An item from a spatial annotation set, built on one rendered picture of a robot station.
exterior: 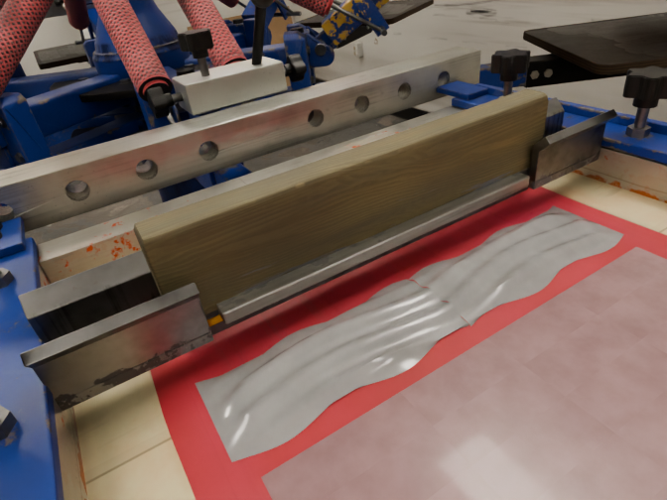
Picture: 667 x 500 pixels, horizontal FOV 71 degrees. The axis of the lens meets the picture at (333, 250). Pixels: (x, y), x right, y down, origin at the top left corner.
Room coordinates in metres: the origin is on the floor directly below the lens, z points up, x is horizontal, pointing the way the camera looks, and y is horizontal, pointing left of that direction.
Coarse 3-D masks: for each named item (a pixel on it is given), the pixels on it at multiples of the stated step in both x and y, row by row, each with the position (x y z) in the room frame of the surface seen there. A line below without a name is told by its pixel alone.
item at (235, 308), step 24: (480, 192) 0.36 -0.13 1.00; (504, 192) 0.36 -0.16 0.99; (432, 216) 0.33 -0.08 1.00; (456, 216) 0.33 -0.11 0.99; (384, 240) 0.30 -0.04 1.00; (408, 240) 0.31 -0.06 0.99; (312, 264) 0.28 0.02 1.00; (336, 264) 0.28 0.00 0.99; (264, 288) 0.26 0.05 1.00; (288, 288) 0.26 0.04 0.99; (240, 312) 0.24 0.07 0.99
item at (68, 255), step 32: (384, 128) 0.56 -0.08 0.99; (608, 160) 0.41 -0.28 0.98; (640, 160) 0.39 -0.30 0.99; (192, 192) 0.45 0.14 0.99; (640, 192) 0.38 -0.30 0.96; (128, 224) 0.40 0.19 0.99; (64, 256) 0.36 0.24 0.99; (96, 256) 0.37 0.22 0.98; (64, 416) 0.19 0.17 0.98; (64, 448) 0.16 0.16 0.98; (64, 480) 0.14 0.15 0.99
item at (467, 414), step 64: (256, 320) 0.27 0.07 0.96; (320, 320) 0.26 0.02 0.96; (192, 384) 0.22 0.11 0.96; (384, 384) 0.20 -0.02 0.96; (448, 384) 0.19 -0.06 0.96; (512, 384) 0.18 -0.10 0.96; (192, 448) 0.17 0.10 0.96; (320, 448) 0.16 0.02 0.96; (384, 448) 0.15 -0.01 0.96; (448, 448) 0.15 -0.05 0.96; (512, 448) 0.14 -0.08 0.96; (576, 448) 0.14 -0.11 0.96
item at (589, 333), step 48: (528, 192) 0.41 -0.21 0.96; (432, 240) 0.35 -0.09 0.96; (480, 240) 0.34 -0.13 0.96; (624, 240) 0.31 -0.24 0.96; (576, 288) 0.26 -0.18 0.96; (624, 288) 0.25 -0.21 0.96; (528, 336) 0.22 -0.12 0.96; (576, 336) 0.21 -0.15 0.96; (624, 336) 0.21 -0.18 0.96; (576, 384) 0.18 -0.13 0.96; (624, 384) 0.17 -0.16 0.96; (624, 432) 0.14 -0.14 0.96
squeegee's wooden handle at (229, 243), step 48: (528, 96) 0.40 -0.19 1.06; (384, 144) 0.33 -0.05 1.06; (432, 144) 0.34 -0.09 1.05; (480, 144) 0.36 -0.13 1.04; (528, 144) 0.39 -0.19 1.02; (240, 192) 0.28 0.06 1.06; (288, 192) 0.28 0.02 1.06; (336, 192) 0.30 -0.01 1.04; (384, 192) 0.32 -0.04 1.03; (432, 192) 0.34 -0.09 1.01; (144, 240) 0.24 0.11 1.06; (192, 240) 0.25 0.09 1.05; (240, 240) 0.26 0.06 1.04; (288, 240) 0.28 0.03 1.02; (336, 240) 0.30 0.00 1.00; (240, 288) 0.26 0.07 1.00
